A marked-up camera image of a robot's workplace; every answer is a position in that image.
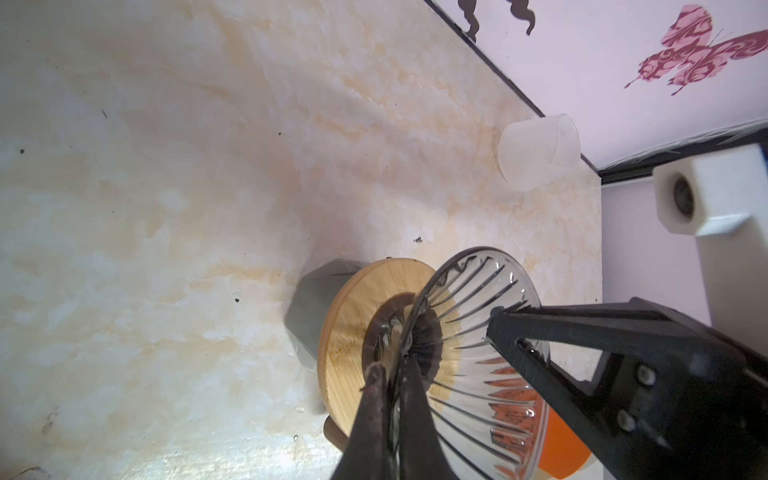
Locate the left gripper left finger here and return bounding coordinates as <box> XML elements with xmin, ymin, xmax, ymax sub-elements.
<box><xmin>332</xmin><ymin>362</ymin><xmax>393</xmax><ymax>479</ymax></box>

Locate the orange coffee filter pack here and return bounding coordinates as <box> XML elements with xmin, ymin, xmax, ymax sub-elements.
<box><xmin>485</xmin><ymin>357</ymin><xmax>591</xmax><ymax>479</ymax></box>

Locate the translucent plastic cup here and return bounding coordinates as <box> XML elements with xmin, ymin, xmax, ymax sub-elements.
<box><xmin>497</xmin><ymin>114</ymin><xmax>581</xmax><ymax>192</ymax></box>

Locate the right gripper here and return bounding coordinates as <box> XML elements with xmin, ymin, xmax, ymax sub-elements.
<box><xmin>488</xmin><ymin>299</ymin><xmax>767</xmax><ymax>479</ymax></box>

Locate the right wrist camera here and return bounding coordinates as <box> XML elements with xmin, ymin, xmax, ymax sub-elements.
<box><xmin>653</xmin><ymin>144</ymin><xmax>767</xmax><ymax>355</ymax></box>

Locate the wooden ring dripper holder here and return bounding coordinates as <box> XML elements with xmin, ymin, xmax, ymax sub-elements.
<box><xmin>318</xmin><ymin>258</ymin><xmax>460</xmax><ymax>436</ymax></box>

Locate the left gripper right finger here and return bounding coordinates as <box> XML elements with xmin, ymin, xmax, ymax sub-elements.
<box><xmin>398</xmin><ymin>357</ymin><xmax>457</xmax><ymax>480</ymax></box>

